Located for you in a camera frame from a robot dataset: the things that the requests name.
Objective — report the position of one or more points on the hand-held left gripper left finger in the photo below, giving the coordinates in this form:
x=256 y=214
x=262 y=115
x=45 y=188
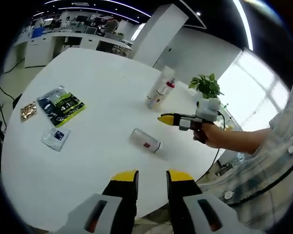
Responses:
x=117 y=207

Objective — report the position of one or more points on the white office desk row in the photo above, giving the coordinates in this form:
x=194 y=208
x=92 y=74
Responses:
x=70 y=40

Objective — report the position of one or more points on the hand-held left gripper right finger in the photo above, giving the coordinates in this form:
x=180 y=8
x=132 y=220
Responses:
x=185 y=207

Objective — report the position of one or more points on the white blue skincare packet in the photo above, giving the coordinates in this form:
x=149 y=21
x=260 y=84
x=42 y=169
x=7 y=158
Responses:
x=55 y=139

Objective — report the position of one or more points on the gold skincare packet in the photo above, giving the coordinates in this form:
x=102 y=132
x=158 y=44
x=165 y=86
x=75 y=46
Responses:
x=28 y=111

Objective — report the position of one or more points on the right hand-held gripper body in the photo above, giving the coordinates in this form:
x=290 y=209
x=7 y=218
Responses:
x=208 y=109

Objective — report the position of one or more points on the red label skincare tube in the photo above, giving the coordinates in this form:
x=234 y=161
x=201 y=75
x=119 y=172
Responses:
x=144 y=141

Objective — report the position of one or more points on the blue bin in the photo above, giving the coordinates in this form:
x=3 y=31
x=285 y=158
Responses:
x=37 y=32

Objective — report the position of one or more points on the person's right hand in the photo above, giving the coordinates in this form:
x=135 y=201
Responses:
x=213 y=135

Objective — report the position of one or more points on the green black skincare packet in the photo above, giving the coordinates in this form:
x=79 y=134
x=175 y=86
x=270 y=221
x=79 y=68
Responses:
x=61 y=106

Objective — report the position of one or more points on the bright window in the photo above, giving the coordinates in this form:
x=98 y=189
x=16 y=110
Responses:
x=256 y=90

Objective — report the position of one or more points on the slim white skincare tube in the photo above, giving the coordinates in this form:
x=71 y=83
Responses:
x=156 y=102

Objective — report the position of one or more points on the green potted plant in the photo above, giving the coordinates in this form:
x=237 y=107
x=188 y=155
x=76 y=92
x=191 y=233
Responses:
x=206 y=85

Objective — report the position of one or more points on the person in plaid shirt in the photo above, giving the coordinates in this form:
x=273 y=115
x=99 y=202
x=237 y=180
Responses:
x=271 y=175

